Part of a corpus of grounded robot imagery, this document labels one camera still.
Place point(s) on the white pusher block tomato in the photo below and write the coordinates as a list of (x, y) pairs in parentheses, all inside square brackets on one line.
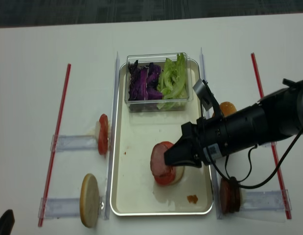
[(97, 130)]

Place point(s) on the green lettuce leaves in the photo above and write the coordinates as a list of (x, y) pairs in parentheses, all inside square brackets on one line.
[(172, 84)]

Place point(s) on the right lower clear cross rail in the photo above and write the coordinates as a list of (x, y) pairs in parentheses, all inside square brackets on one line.
[(262, 206)]

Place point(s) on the tomato slice on bun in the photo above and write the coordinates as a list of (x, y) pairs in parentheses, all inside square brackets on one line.
[(166, 177)]

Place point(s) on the purple cabbage pieces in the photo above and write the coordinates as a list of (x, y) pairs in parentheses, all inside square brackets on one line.
[(144, 81)]

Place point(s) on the sesame bun top front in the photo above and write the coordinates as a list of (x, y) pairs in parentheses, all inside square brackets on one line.
[(227, 108)]

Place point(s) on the bottom bun on tray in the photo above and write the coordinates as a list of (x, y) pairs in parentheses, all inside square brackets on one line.
[(171, 177)]

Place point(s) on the upright bun half left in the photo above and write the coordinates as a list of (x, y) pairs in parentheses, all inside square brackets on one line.
[(89, 201)]

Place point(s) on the left red strip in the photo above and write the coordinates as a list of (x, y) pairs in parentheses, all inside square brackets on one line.
[(52, 154)]

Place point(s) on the clear cross rail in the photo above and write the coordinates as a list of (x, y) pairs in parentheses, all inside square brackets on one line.
[(73, 143), (262, 206), (51, 208)]

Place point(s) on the left lower clear cross rail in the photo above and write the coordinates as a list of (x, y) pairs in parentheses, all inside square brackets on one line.
[(51, 208)]

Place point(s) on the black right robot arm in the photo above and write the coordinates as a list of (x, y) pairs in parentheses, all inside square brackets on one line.
[(275, 117)]

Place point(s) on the cream metal tray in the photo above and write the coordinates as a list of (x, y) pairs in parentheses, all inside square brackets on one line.
[(134, 192)]

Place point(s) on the left upper clear cross rail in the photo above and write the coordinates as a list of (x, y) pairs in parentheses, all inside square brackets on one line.
[(73, 143)]

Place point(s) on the red strip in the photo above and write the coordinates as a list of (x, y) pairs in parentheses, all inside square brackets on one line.
[(273, 146), (52, 154)]

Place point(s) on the white pusher block meat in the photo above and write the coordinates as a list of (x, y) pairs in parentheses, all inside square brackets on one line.
[(242, 194)]

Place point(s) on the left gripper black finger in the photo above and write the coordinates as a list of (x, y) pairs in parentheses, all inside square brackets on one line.
[(7, 221)]

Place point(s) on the clear plastic salad container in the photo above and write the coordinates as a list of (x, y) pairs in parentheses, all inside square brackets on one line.
[(158, 59)]

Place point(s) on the round ham slice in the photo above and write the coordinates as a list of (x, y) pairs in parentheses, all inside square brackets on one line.
[(159, 159)]

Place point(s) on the meat patty front slice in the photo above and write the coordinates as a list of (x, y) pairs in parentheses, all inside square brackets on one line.
[(225, 196)]

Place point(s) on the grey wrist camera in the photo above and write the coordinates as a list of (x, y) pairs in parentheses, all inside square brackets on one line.
[(204, 94)]

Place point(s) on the right red strip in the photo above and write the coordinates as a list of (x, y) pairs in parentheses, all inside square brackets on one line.
[(273, 146)]

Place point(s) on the right long clear rail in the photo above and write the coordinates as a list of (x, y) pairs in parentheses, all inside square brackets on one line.
[(213, 173)]

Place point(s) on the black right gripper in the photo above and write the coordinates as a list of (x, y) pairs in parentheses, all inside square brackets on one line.
[(201, 143)]

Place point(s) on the upright tomato slice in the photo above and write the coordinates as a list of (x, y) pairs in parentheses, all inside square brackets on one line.
[(103, 134)]

